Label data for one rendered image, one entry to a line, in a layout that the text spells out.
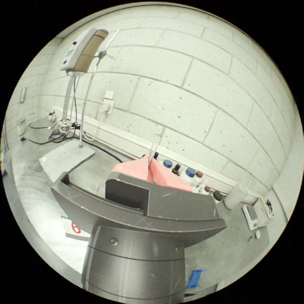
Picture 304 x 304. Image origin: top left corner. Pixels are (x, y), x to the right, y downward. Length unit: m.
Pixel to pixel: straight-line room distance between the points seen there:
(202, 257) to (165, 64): 0.87
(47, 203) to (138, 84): 0.68
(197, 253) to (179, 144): 0.54
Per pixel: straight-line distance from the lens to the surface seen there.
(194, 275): 0.42
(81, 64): 0.43
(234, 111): 0.64
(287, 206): 1.38
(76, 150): 0.59
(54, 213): 0.39
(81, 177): 0.45
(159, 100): 0.55
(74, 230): 0.34
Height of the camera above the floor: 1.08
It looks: 27 degrees down
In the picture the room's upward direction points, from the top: 22 degrees clockwise
